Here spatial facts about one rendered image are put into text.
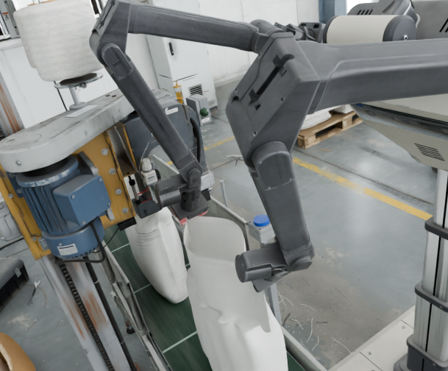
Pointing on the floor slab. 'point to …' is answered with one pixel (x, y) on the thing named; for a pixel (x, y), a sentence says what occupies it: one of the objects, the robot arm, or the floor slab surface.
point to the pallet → (307, 137)
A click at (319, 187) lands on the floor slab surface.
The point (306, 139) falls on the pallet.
